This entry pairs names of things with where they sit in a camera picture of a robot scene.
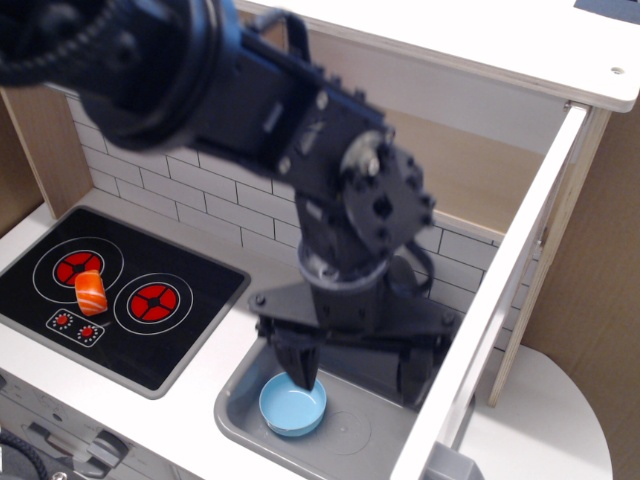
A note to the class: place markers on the dark grey faucet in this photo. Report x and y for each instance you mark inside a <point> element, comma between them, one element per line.
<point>401,278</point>

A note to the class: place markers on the black toy stove top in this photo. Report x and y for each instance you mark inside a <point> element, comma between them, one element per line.
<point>163,301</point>

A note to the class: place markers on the grey oven front handle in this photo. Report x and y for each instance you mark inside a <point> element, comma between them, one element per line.
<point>93,460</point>

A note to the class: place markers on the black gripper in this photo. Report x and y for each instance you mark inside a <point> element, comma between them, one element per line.
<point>297,320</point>

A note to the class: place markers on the white toy microwave door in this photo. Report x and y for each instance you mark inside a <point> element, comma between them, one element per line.
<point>445,409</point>

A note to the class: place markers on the light blue bowl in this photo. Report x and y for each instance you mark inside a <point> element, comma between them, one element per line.
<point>290,410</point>

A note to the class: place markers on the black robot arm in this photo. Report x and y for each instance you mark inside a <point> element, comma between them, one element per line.
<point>159,75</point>

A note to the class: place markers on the salmon sushi toy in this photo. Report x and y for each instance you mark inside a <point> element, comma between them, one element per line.
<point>90,293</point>

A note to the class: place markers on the white wooden microwave cabinet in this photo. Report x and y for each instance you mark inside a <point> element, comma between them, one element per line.
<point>478,89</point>

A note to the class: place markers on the grey sink basin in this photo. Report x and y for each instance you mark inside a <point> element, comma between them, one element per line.
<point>363,429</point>

